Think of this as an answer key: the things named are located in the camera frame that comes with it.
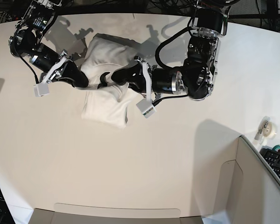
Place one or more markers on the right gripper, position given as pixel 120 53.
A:
pixel 67 72

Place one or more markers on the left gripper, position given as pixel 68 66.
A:
pixel 165 84

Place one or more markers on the white printed t-shirt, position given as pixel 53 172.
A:
pixel 105 101

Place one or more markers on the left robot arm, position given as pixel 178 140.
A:
pixel 195 78

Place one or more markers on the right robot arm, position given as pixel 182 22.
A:
pixel 27 41

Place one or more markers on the clear tape dispenser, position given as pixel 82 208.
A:
pixel 267 130

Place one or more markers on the green tape roll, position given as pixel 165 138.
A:
pixel 276 148

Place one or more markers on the grey cardboard box right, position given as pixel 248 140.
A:
pixel 248 190

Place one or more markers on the black computer keyboard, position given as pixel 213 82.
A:
pixel 272 158

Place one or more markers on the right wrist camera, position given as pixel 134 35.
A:
pixel 41 89

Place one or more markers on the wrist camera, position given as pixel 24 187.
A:
pixel 41 89
pixel 146 108

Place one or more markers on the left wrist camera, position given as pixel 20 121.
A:
pixel 146 108

